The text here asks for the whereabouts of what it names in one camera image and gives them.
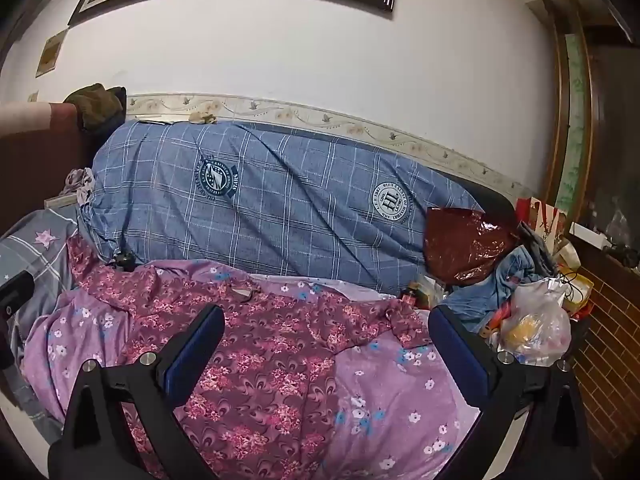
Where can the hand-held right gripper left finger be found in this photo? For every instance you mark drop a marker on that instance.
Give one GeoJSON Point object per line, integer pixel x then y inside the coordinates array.
{"type": "Point", "coordinates": [195, 345]}

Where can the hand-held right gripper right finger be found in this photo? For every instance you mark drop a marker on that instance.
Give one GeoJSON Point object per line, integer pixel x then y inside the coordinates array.
{"type": "Point", "coordinates": [460, 355]}

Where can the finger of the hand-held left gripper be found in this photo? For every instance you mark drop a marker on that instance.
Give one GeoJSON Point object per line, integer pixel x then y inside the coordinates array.
{"type": "Point", "coordinates": [15, 290]}

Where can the maroon floral garment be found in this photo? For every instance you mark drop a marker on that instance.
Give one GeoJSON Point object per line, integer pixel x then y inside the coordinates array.
{"type": "Point", "coordinates": [260, 360]}

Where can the blue denim cloth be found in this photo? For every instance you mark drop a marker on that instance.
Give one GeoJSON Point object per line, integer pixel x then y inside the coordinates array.
{"type": "Point", "coordinates": [480, 300]}

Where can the purple floral bedsheet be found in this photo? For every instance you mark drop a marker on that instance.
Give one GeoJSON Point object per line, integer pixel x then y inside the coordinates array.
{"type": "Point", "coordinates": [400, 385]}

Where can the white plastic bag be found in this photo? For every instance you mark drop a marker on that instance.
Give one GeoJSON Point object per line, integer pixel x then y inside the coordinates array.
{"type": "Point", "coordinates": [535, 320]}

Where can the small black object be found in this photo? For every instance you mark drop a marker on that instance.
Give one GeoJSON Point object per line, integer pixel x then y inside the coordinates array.
{"type": "Point", "coordinates": [124, 261]}

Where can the dark red plastic bag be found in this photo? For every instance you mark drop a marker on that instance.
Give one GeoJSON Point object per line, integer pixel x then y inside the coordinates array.
{"type": "Point", "coordinates": [465, 245]}

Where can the small pale pink cloth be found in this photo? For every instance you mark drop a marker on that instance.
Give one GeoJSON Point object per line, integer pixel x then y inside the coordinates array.
{"type": "Point", "coordinates": [80, 182]}

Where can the red-brown headboard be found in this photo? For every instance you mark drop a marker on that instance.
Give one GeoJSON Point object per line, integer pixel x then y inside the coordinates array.
{"type": "Point", "coordinates": [35, 160]}

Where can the brick-pattern stand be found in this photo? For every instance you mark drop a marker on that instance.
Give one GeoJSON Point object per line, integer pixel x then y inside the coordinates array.
{"type": "Point", "coordinates": [610, 335]}

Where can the red gift bag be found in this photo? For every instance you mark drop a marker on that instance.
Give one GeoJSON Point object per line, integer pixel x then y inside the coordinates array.
{"type": "Point", "coordinates": [542, 220]}

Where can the blue plaid quilt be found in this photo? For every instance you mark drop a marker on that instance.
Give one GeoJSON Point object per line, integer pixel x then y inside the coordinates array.
{"type": "Point", "coordinates": [300, 200]}

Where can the dark green cloth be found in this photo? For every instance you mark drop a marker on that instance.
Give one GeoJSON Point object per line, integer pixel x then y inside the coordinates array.
{"type": "Point", "coordinates": [95, 102]}

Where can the wooden framed panel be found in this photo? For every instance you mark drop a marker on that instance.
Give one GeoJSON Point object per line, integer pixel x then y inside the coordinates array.
{"type": "Point", "coordinates": [575, 135]}

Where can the small wall poster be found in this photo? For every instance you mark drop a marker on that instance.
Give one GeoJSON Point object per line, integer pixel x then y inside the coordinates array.
{"type": "Point", "coordinates": [51, 52]}

